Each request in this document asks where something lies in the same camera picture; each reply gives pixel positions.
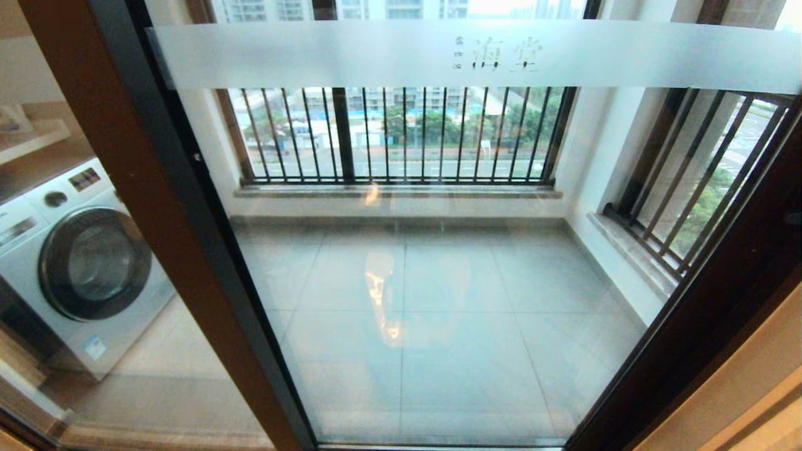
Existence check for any brown-framed sliding glass door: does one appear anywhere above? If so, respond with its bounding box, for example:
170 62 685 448
144 0 802 449

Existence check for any long grey stone window sill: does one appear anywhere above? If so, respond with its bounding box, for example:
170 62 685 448
235 184 563 200

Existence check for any black long window railing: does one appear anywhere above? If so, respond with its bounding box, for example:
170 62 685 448
229 85 577 187

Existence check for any short grey stone window sill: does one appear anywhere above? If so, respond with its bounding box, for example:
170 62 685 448
588 212 680 301

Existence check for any black short window railing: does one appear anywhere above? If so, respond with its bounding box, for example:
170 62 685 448
605 88 798 284

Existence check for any silver front-load washing machine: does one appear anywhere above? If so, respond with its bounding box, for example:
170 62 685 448
0 157 177 383

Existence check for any brown-framed fixed glass door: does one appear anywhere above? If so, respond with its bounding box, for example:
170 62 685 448
0 0 317 451

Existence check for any dark wide window frame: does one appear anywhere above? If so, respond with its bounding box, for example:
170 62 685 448
185 0 602 187

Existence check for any dark narrow window frame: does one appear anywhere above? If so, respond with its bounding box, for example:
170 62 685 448
617 0 737 214

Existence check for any dark door frame jamb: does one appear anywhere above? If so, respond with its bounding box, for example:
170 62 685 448
576 150 802 451

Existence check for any cream wall shelf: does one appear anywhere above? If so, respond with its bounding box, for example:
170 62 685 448
0 103 71 167

